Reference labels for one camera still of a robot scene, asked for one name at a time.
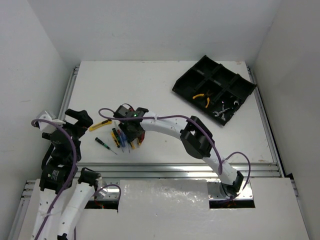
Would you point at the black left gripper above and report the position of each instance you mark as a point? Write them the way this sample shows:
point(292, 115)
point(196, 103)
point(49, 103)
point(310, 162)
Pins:
point(75, 122)

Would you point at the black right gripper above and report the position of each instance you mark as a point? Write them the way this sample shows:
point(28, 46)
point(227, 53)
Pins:
point(132, 135)

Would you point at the red black folding saw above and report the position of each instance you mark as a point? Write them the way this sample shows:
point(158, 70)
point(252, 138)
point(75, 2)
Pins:
point(141, 138)

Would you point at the large yellow utility knife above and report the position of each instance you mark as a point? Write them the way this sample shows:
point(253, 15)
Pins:
point(99, 125)

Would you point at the yellow needle-nose pliers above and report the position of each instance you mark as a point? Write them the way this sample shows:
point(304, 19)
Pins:
point(206, 96)

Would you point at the large silver open-end wrench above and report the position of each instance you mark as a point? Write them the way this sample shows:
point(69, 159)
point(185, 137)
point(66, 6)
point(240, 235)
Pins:
point(218, 113)

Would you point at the blue red screwdriver large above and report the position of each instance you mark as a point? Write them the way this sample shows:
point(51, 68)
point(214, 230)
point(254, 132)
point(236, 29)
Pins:
point(123, 137)

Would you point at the yellow combination pliers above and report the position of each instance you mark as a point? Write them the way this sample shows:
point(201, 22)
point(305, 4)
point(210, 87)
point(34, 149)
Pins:
point(135, 144)

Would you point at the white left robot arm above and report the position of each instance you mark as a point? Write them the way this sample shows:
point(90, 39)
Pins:
point(60, 201)

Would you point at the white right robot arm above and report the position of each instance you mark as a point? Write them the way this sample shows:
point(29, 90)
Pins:
point(197, 141)

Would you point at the blue red screwdriver left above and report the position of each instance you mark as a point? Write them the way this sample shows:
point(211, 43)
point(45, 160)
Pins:
point(118, 135)

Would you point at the Pro'sKit black green screwdriver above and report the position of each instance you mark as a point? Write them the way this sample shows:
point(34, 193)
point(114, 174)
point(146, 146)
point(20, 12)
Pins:
point(129, 146)

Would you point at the small yellow utility knife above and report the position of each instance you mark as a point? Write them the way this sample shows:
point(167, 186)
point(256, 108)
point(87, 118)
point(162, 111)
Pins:
point(115, 139)

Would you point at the black green precision screwdriver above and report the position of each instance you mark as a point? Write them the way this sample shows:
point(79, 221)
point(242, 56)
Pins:
point(104, 145)

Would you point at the white front cover board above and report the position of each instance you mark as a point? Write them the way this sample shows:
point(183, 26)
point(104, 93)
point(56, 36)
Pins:
point(179, 210)

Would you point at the black compartment tray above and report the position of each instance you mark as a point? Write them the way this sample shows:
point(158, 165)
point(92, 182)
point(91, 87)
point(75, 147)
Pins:
point(226, 86)

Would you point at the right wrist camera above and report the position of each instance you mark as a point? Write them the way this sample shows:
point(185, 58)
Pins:
point(123, 112)

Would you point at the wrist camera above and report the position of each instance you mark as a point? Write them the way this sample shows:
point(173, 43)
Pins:
point(123, 112)
point(50, 117)

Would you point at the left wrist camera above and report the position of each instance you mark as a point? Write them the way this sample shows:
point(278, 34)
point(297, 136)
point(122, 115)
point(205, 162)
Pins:
point(50, 117)

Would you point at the aluminium rail frame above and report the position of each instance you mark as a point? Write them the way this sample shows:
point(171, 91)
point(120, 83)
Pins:
point(149, 83)

